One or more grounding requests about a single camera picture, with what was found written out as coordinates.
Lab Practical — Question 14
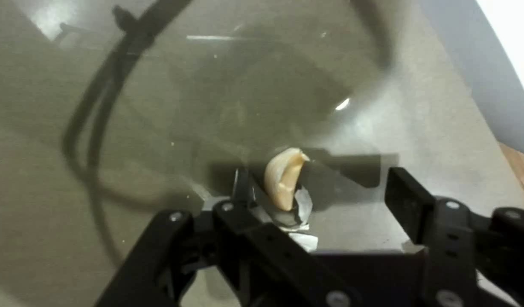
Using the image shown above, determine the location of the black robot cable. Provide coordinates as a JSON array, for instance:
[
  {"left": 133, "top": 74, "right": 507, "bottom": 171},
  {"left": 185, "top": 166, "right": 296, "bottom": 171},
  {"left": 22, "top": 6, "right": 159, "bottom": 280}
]
[{"left": 60, "top": 0, "right": 197, "bottom": 270}]

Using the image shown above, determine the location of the small cream-coloured object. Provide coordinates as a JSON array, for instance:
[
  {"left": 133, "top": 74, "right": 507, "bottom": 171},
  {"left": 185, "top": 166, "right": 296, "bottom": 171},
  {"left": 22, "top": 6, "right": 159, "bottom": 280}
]
[{"left": 263, "top": 147, "right": 313, "bottom": 215}]

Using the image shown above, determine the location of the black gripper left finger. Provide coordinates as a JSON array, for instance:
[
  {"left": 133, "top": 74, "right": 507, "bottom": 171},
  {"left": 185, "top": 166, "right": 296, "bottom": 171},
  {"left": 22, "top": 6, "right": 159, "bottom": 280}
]
[{"left": 96, "top": 168, "right": 354, "bottom": 307}]

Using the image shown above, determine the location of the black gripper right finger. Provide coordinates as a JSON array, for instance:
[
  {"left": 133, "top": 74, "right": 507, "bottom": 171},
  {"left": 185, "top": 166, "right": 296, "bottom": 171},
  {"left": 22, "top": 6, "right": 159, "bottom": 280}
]
[{"left": 383, "top": 166, "right": 524, "bottom": 307}]

